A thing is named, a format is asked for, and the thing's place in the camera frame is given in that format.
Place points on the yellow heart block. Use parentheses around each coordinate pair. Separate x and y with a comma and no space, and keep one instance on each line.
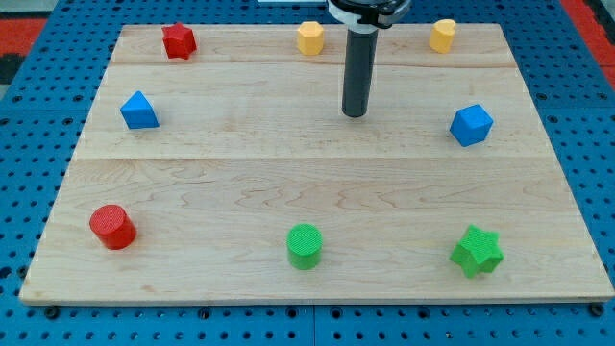
(442,36)

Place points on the red cylinder block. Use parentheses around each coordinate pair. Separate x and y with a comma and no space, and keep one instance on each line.
(113,227)

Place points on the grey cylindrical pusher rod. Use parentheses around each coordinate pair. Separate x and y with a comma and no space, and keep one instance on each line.
(359,62)

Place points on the blue cube block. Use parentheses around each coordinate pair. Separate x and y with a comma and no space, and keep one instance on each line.
(471,125)

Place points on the green cylinder block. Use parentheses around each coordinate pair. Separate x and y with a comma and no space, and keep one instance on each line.
(304,244)

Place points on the yellow hexagon block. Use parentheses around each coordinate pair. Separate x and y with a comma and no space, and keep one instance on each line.
(310,38)

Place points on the green star block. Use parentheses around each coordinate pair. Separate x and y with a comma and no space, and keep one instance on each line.
(478,251)

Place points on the red star block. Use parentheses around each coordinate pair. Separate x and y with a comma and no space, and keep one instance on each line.
(179,41)

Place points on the wooden board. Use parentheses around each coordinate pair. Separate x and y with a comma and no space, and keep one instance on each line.
(252,141)

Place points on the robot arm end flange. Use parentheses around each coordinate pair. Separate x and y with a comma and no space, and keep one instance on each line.
(367,16)

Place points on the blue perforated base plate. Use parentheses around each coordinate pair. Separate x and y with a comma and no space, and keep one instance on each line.
(45,108)

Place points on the blue triangle block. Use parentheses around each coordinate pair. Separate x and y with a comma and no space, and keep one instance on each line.
(138,113)

